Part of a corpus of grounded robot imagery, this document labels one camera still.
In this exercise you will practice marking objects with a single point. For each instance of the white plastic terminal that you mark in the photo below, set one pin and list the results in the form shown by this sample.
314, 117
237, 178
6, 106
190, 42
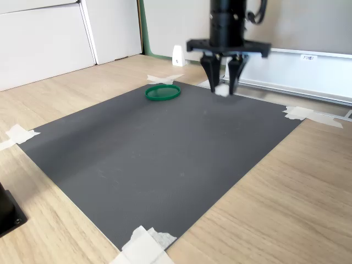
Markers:
222, 90

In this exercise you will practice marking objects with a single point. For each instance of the round green lid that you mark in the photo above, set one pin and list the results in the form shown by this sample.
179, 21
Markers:
162, 92

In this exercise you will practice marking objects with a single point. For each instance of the white tape piece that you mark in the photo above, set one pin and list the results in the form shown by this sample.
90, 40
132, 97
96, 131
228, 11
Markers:
143, 247
302, 113
163, 79
19, 134

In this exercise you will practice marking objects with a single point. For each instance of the grey partition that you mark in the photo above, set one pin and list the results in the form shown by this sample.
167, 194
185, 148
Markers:
302, 22

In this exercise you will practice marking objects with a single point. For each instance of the dark grey mat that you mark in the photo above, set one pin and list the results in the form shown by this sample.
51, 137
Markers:
154, 154

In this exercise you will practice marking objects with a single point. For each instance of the narrow white panel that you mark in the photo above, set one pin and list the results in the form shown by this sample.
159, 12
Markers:
115, 27

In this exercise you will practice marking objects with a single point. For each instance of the small white bracket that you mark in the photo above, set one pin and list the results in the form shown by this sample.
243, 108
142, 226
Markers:
178, 56

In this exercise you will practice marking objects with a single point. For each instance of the green partition frame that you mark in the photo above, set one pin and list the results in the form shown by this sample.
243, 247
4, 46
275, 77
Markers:
145, 41

